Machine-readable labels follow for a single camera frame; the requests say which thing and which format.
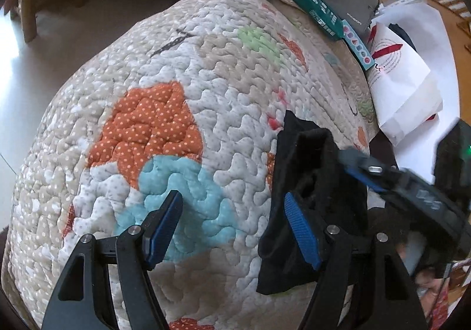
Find black pants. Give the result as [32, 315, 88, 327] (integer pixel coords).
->
[257, 110, 368, 295]

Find white paper shopping bag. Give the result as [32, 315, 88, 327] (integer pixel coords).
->
[367, 3, 460, 181]

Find light blue shapes box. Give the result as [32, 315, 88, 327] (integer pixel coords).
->
[342, 19, 375, 71]

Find heart patterned quilt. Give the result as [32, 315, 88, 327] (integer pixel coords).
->
[1, 0, 378, 329]

